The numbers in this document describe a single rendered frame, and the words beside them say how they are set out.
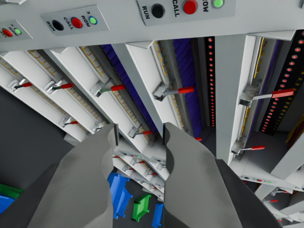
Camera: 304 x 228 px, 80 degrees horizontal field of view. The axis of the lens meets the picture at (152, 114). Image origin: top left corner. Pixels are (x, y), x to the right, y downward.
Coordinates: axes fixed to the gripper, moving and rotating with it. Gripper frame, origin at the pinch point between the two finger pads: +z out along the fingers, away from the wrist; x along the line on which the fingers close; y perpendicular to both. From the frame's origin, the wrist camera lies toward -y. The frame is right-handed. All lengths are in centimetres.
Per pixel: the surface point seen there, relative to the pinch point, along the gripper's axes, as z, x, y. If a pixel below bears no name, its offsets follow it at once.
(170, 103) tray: 35.9, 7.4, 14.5
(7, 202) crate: 21, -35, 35
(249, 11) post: 13.6, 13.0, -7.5
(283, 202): 63, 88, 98
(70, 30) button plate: 24.9, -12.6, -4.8
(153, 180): 96, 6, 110
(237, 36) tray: 16.0, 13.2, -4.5
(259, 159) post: 42, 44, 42
